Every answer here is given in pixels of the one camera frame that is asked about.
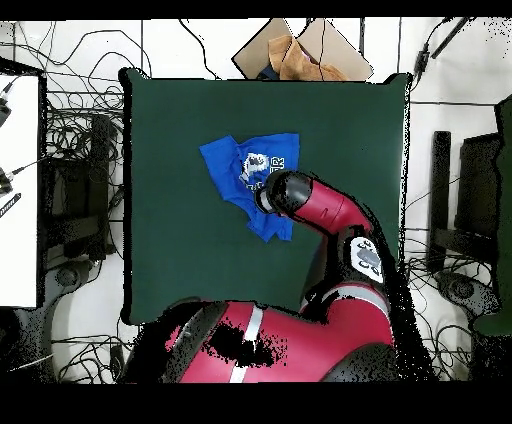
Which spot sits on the blue printed t-shirt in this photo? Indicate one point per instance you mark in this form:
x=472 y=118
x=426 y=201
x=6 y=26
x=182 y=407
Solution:
x=228 y=172

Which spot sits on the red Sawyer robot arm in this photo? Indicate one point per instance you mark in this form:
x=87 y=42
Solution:
x=320 y=340

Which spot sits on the dark green table cloth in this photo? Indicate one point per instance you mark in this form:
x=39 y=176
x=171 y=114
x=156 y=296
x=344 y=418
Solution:
x=180 y=260

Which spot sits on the tan towel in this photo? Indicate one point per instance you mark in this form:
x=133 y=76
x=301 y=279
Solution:
x=300 y=66

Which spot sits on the brown cardboard box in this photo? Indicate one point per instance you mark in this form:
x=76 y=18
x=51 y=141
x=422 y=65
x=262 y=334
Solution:
x=340 y=52

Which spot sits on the black power adapter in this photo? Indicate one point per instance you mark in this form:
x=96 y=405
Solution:
x=421 y=60

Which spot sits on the white desk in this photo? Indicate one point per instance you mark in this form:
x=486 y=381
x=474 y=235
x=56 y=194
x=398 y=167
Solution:
x=20 y=240

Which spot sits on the black striped bar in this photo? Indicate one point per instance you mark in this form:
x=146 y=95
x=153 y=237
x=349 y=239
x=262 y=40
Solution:
x=10 y=204

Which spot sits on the green draped cloth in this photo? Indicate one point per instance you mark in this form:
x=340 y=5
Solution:
x=504 y=240

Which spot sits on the thin black rod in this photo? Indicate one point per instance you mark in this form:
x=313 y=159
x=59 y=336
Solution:
x=450 y=38

